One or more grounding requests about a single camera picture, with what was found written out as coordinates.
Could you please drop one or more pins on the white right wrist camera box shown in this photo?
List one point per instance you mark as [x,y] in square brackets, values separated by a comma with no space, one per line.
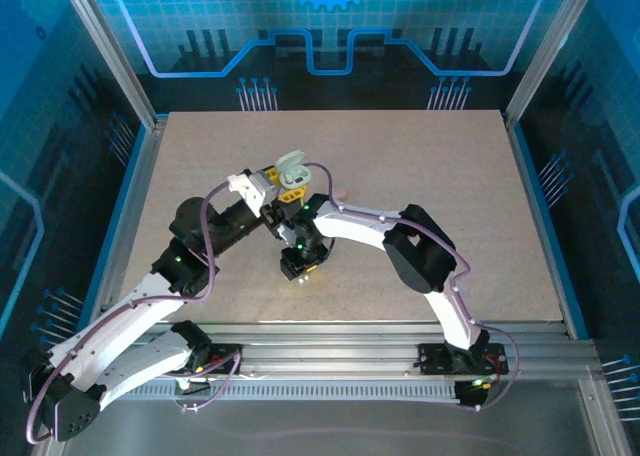
[286,236]

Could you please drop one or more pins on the green earbud charging case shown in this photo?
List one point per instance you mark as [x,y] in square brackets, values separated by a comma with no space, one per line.
[290,161]

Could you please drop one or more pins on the aluminium frame post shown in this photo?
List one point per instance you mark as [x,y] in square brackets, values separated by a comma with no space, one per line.
[114,51]
[550,51]

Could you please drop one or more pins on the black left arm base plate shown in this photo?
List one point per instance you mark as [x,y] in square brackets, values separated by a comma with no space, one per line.
[225,365]

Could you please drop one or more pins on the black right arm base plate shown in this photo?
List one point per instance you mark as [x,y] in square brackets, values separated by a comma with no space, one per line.
[432,363]

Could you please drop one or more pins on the aluminium frame beam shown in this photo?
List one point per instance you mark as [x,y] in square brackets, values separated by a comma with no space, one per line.
[325,351]

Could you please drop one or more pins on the black control box with lights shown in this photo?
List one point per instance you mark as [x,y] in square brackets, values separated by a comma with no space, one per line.
[470,396]

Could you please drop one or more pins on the aluminium table side rail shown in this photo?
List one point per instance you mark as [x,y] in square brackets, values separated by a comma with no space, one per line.
[144,176]
[522,176]

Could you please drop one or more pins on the grey metal sheet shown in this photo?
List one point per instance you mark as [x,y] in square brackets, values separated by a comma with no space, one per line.
[320,426]

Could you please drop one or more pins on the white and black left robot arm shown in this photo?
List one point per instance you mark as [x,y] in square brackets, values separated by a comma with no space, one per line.
[110,316]

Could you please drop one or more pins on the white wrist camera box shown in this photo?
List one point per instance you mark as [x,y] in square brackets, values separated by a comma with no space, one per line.
[260,186]
[286,236]

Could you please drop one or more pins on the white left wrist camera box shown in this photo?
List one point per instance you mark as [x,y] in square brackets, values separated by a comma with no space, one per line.
[260,186]

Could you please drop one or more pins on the pink earbud charging case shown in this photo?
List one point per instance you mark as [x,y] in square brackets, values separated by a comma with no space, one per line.
[342,194]

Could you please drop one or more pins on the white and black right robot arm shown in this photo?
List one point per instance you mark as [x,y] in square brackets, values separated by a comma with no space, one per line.
[350,226]

